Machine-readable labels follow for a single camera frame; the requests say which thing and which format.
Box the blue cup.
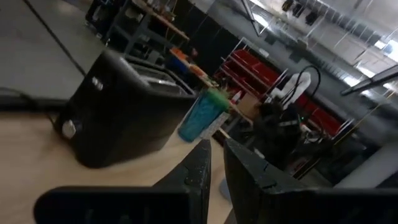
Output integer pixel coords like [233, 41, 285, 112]
[218, 177, 233, 202]

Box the white machine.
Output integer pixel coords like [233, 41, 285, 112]
[270, 71, 312, 108]

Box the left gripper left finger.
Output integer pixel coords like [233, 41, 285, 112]
[33, 139, 213, 224]

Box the cardboard box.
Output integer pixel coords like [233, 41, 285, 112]
[236, 93, 262, 121]

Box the red bin storage shelf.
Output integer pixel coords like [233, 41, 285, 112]
[214, 48, 343, 138]

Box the black table frame rail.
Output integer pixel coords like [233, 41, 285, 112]
[0, 93, 71, 113]

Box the black toaster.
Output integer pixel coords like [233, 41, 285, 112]
[53, 49, 200, 169]

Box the black overhead frame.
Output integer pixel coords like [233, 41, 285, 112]
[340, 63, 398, 96]

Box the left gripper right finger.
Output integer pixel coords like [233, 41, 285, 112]
[223, 138, 398, 224]

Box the wooden workbench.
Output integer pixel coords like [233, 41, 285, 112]
[86, 0, 191, 57]

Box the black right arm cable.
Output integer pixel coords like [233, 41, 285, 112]
[279, 64, 322, 108]

